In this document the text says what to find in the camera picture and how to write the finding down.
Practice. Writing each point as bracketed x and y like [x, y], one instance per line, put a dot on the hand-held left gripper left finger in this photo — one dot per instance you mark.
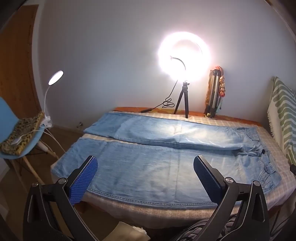
[82, 182]

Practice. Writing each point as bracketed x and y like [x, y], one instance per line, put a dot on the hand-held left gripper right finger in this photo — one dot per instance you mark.
[206, 179]

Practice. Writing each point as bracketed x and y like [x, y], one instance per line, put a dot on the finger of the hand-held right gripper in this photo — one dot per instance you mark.
[293, 170]

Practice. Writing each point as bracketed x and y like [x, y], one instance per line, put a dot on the blue denim pants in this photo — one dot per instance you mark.
[138, 166]

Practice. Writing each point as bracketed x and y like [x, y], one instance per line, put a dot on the beige checked blanket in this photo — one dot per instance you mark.
[274, 143]

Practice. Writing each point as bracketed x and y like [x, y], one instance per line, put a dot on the metal door stop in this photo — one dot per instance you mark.
[80, 124]

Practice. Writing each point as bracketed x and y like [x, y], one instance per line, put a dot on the green striped pillow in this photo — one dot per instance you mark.
[284, 111]

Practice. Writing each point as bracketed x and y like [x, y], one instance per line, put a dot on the leopard print cushion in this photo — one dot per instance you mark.
[25, 129]

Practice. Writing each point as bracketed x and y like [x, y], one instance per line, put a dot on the folded silver tripod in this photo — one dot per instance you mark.
[214, 92]

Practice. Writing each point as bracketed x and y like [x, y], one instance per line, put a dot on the small black tripod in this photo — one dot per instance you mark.
[184, 89]

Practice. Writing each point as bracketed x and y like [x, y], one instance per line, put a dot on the light blue chair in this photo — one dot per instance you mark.
[4, 120]

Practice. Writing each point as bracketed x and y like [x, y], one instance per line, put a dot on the white clip lamp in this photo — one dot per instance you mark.
[55, 77]

